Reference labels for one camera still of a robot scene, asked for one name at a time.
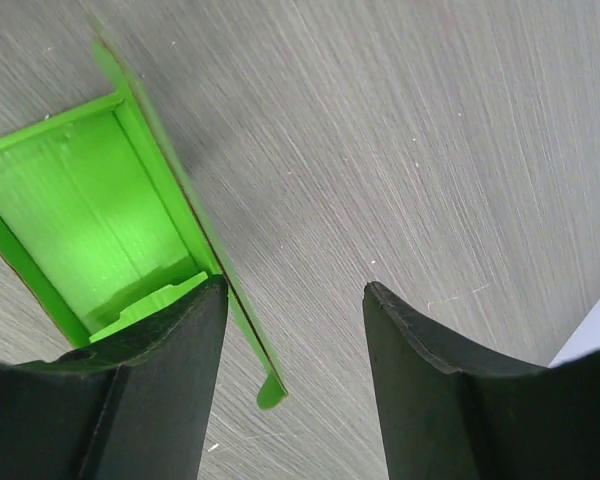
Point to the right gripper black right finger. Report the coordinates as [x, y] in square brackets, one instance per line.
[450, 408]

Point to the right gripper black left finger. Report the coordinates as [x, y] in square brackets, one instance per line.
[134, 405]

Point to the green paper box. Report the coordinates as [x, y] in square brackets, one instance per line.
[100, 221]

